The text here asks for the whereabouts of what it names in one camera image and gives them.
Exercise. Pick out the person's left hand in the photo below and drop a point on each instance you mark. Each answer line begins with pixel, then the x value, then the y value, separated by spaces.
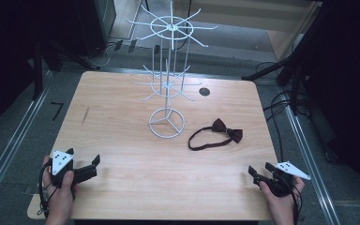
pixel 61 197

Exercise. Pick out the black round table grommet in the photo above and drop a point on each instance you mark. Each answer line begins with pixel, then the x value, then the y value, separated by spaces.
pixel 204 92

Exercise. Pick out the dark cabinet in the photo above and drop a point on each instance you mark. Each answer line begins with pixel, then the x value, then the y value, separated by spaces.
pixel 97 25

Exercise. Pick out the metal floor rail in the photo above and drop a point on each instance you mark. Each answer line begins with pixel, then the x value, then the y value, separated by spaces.
pixel 312 168
pixel 12 143

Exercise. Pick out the dark red bow tie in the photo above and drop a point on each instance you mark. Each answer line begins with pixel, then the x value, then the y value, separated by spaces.
pixel 228 131

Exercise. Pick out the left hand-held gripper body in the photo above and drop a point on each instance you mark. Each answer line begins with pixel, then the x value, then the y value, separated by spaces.
pixel 62 170

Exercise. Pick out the person's right hand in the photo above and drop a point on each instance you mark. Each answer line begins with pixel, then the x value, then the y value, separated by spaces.
pixel 281 204

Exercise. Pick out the black metal stand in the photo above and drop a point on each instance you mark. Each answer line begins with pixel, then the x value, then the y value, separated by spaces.
pixel 293 72
pixel 38 72

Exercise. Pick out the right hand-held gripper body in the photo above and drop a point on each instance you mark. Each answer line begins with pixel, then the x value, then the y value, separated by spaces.
pixel 281 182

